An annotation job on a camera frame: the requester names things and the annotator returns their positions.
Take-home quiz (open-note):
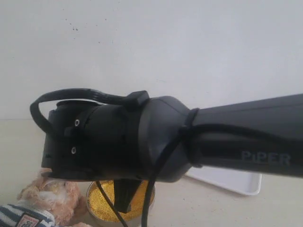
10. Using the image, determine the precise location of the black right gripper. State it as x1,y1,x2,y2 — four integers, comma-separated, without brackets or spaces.
114,179,142,213

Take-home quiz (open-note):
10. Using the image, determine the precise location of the plush teddy bear striped sweater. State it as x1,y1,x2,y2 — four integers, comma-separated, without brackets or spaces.
0,169,89,227

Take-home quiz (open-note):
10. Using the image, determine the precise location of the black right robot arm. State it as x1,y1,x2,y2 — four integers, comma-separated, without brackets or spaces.
40,89,303,194

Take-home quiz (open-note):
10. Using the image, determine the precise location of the white rectangular plastic tray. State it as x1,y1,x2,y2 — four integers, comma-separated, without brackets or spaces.
186,167,262,196

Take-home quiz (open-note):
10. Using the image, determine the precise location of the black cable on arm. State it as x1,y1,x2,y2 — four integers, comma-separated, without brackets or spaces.
30,87,237,227

